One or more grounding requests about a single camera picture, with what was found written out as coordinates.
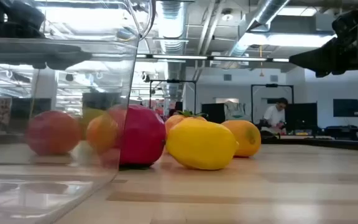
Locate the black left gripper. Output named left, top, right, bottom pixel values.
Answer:
left=0, top=0, right=92, bottom=71

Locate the red tomato with green leaf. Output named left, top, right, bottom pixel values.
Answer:
left=25, top=110, right=82, bottom=156

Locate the small orange mandarin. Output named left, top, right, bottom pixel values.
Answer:
left=85, top=113, right=120, bottom=156

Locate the magenta pomegranate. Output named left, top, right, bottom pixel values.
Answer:
left=106, top=104, right=167, bottom=167

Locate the round orange fruit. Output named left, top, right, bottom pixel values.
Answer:
left=221, top=119, right=262, bottom=158

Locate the orange tomato with green stem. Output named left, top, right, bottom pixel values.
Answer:
left=164, top=110, right=209, bottom=147

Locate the yellow lemon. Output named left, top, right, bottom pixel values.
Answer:
left=165, top=117, right=239, bottom=171

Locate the bright ceiling light panel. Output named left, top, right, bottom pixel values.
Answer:
left=239, top=32, right=337, bottom=49

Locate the black computer monitor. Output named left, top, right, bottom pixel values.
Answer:
left=284, top=102, right=318, bottom=133

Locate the person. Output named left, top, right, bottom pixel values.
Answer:
left=261, top=97, right=289, bottom=135

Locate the background dark desk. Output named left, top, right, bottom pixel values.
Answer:
left=323, top=125, right=358, bottom=141

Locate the white patterned cloth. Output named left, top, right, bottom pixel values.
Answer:
left=224, top=102, right=247, bottom=121

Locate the round ceiling lamp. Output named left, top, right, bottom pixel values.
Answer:
left=221, top=8, right=234, bottom=22

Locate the long hanging light strip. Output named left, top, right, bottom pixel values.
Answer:
left=136, top=54, right=291, bottom=63

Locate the black cabinet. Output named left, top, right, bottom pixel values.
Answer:
left=201, top=103, right=226, bottom=124

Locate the clear plastic bin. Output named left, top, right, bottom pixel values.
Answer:
left=0, top=0, right=157, bottom=224

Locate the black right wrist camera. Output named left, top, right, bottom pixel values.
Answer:
left=332, top=9, right=358, bottom=32

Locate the black metal frame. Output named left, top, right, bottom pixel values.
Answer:
left=149, top=79, right=198, bottom=114
left=250, top=83, right=295, bottom=125

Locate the dark wall board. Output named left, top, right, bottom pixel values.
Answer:
left=333, top=98, right=358, bottom=118

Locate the silver round air duct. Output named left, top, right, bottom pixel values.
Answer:
left=225, top=0, right=291, bottom=68

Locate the black table edge rail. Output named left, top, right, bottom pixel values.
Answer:
left=260, top=136, right=358, bottom=152

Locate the ribbed silver air duct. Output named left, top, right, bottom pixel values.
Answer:
left=154, top=0, right=188, bottom=100

